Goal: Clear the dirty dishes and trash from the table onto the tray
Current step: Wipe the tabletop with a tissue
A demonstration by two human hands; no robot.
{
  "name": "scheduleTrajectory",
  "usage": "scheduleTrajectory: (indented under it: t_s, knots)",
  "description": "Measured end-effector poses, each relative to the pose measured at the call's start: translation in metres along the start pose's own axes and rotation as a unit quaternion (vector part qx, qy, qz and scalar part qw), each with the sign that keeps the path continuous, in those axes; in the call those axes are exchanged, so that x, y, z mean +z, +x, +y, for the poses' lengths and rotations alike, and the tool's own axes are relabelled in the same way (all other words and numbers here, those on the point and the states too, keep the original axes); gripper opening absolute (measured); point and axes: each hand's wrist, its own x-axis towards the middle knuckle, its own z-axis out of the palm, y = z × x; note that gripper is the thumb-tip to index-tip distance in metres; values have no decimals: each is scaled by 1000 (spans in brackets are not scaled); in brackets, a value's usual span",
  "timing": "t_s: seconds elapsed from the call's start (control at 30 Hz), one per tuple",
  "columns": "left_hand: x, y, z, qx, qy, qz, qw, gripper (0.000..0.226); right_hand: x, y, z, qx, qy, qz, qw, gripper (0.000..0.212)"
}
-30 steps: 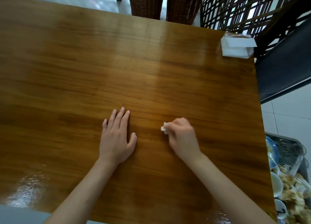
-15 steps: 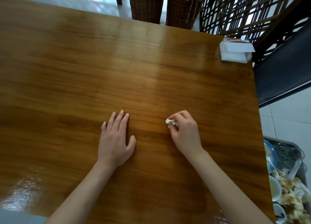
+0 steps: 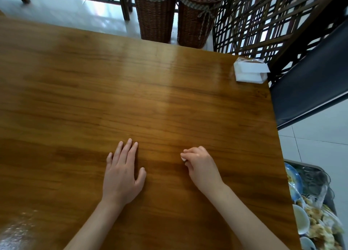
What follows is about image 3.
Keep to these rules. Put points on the curved paper chopstick sleeve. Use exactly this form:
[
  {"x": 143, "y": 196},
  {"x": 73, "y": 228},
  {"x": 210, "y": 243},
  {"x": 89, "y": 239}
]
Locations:
[{"x": 322, "y": 192}]

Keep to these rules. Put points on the white paper napkin pack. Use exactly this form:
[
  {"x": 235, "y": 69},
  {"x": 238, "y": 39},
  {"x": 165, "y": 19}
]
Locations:
[{"x": 250, "y": 72}]

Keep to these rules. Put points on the dark wooden post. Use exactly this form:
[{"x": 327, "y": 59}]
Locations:
[{"x": 299, "y": 40}]

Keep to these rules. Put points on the person's left hand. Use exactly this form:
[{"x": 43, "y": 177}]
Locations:
[{"x": 121, "y": 179}]

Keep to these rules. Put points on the brown wicker lidded basket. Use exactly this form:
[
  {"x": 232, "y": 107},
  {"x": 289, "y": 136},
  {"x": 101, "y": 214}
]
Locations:
[
  {"x": 197, "y": 16},
  {"x": 155, "y": 13}
]

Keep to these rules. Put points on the dark wooden lattice screen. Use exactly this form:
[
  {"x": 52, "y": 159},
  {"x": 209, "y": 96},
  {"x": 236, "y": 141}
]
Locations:
[
  {"x": 258, "y": 21},
  {"x": 123, "y": 2}
]

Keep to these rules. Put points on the person's left forearm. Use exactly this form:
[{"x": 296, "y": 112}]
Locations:
[{"x": 92, "y": 228}]

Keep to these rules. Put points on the white napkin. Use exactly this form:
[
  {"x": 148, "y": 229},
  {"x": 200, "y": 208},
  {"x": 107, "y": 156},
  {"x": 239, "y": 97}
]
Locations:
[{"x": 183, "y": 158}]

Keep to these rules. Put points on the pile of used napkins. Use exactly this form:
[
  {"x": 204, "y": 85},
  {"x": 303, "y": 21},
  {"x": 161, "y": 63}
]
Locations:
[{"x": 320, "y": 225}]

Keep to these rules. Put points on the person's right forearm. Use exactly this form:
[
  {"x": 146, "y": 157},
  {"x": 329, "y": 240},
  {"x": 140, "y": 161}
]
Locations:
[{"x": 244, "y": 220}]

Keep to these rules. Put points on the metal tray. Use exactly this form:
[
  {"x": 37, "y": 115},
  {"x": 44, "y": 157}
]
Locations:
[{"x": 323, "y": 182}]

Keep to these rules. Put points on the dark wooden table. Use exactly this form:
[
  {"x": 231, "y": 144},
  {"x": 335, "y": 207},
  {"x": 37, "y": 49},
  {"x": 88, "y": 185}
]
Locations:
[{"x": 81, "y": 95}]

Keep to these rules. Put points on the blue rimmed plate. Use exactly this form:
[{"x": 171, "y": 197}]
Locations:
[{"x": 293, "y": 177}]

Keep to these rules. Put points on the person's right hand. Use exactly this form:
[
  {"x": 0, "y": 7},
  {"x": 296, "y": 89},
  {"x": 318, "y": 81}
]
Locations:
[{"x": 204, "y": 169}]

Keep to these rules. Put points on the grey blue pillar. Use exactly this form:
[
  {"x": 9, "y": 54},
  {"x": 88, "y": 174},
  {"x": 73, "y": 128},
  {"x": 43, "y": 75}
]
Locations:
[{"x": 312, "y": 81}]

